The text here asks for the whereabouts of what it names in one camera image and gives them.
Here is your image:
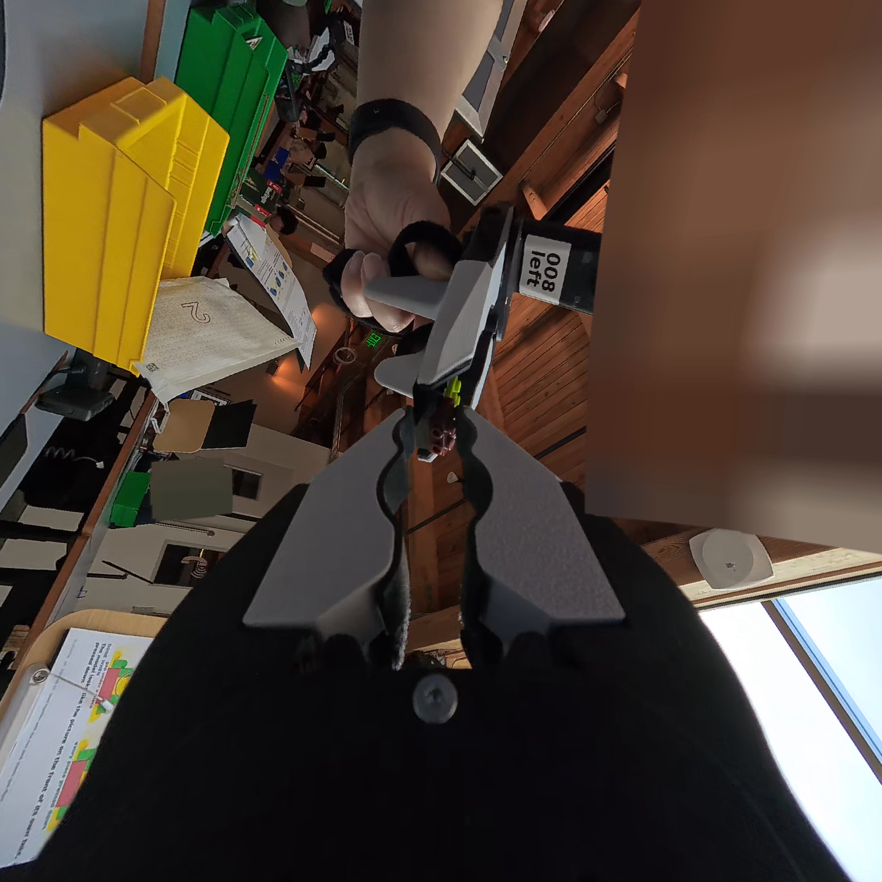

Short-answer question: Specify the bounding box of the square ceiling vent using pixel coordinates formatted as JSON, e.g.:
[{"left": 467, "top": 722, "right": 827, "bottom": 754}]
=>
[{"left": 440, "top": 139, "right": 504, "bottom": 206}]

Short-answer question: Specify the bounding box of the laminated printed sheet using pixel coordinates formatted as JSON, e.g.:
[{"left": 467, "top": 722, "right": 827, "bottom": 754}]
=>
[{"left": 0, "top": 627, "right": 157, "bottom": 869}]

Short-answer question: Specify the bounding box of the white instruction booklet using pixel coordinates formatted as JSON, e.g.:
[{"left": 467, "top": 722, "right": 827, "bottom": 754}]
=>
[{"left": 226, "top": 214, "right": 318, "bottom": 370}]

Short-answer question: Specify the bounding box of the white round ceiling device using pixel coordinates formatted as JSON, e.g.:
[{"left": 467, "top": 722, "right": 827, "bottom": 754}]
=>
[{"left": 689, "top": 528, "right": 775, "bottom": 591}]

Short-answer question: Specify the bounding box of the person's left forearm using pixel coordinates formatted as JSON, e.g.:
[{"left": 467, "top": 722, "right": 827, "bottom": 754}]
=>
[{"left": 355, "top": 0, "right": 505, "bottom": 139}]

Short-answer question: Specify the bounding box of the small green bin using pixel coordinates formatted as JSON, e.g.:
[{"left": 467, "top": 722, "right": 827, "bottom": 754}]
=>
[{"left": 109, "top": 471, "right": 153, "bottom": 529}]

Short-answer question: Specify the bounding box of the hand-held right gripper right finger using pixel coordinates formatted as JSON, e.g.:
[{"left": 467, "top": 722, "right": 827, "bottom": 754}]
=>
[{"left": 458, "top": 405, "right": 627, "bottom": 668}]

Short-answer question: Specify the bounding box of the small brown and lime brick assembly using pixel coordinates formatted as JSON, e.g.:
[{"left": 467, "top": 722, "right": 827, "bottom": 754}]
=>
[{"left": 412, "top": 378, "right": 464, "bottom": 463}]

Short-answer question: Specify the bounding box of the black power adapter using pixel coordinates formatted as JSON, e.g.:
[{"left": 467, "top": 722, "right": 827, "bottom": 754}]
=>
[{"left": 34, "top": 350, "right": 119, "bottom": 423}]

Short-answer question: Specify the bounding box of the white paper bag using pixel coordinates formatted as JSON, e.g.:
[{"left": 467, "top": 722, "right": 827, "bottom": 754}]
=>
[{"left": 134, "top": 276, "right": 305, "bottom": 405}]

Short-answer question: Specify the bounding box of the grey desk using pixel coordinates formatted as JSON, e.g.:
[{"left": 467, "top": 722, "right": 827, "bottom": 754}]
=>
[{"left": 0, "top": 0, "right": 170, "bottom": 666}]

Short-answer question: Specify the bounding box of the yellow storage bin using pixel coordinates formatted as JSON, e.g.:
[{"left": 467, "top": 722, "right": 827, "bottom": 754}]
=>
[{"left": 41, "top": 76, "right": 231, "bottom": 377}]

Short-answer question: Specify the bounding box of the window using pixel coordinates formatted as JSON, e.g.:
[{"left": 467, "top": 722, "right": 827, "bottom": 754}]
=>
[{"left": 696, "top": 576, "right": 882, "bottom": 882}]

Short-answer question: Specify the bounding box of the person's left hand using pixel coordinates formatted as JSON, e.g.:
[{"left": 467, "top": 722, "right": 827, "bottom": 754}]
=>
[{"left": 341, "top": 127, "right": 457, "bottom": 334}]

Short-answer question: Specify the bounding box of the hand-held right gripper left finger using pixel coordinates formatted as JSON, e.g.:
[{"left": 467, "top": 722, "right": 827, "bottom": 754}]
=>
[{"left": 243, "top": 408, "right": 414, "bottom": 671}]

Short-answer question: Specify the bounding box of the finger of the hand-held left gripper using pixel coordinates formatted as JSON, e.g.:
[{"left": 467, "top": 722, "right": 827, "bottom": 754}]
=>
[
  {"left": 418, "top": 260, "right": 512, "bottom": 388},
  {"left": 460, "top": 324, "right": 500, "bottom": 412}
]

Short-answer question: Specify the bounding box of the light wooden chair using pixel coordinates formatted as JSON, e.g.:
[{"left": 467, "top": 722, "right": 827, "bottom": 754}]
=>
[{"left": 152, "top": 399, "right": 216, "bottom": 454}]

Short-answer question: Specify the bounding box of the green storage bin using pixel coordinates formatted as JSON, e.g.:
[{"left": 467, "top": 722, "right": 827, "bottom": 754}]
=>
[{"left": 175, "top": 0, "right": 289, "bottom": 237}]

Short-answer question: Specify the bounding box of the black wristband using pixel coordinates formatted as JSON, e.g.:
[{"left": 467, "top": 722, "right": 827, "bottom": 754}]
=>
[{"left": 346, "top": 98, "right": 443, "bottom": 183}]

